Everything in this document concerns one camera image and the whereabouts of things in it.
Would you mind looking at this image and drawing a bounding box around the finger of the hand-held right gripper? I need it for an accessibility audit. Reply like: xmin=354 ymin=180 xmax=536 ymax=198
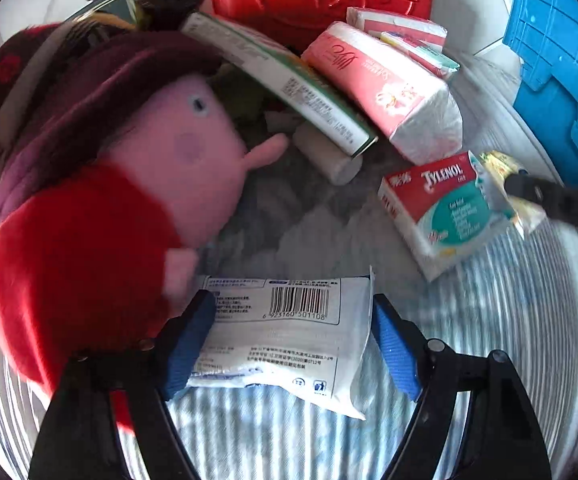
xmin=505 ymin=172 xmax=578 ymax=244

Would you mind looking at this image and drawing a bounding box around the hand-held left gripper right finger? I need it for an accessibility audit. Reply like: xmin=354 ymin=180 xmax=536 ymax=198
xmin=371 ymin=293 xmax=553 ymax=480

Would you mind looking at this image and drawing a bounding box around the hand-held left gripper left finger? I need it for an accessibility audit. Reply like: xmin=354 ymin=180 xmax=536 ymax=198
xmin=28 ymin=289 xmax=218 ymax=480

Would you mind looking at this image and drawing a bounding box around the yellow packet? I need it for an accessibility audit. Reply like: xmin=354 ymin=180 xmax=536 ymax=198
xmin=478 ymin=151 xmax=547 ymax=237

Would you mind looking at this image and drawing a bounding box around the white plastic packet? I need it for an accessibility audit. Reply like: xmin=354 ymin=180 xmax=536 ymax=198
xmin=188 ymin=267 xmax=376 ymax=421

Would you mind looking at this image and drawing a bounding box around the blue plastic crate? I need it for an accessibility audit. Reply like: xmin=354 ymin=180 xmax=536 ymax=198
xmin=502 ymin=0 xmax=578 ymax=193

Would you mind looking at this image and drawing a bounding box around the pig plush red dress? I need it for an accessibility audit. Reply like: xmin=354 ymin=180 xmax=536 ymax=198
xmin=0 ymin=24 xmax=290 ymax=433

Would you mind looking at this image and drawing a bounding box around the red white medicine box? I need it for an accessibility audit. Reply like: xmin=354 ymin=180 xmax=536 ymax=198
xmin=377 ymin=151 xmax=516 ymax=282

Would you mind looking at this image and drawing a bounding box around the small colourful tissue pack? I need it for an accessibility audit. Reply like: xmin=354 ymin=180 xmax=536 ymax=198
xmin=380 ymin=31 xmax=461 ymax=81

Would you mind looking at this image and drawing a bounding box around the white roll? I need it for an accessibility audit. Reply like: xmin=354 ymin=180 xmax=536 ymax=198
xmin=291 ymin=122 xmax=363 ymax=186

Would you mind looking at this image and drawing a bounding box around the large pink tissue pack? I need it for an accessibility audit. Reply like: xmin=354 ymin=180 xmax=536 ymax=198
xmin=301 ymin=21 xmax=464 ymax=165

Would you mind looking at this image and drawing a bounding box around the white red tissue pack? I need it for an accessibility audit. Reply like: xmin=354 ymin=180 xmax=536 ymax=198
xmin=345 ymin=6 xmax=448 ymax=52

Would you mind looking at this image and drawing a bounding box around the small green plush toy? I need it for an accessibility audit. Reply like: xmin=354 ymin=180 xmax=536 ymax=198
xmin=209 ymin=62 xmax=290 ymax=126

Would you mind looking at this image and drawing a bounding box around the green white medicine box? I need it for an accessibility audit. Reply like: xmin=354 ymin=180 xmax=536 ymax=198
xmin=180 ymin=11 xmax=379 ymax=157

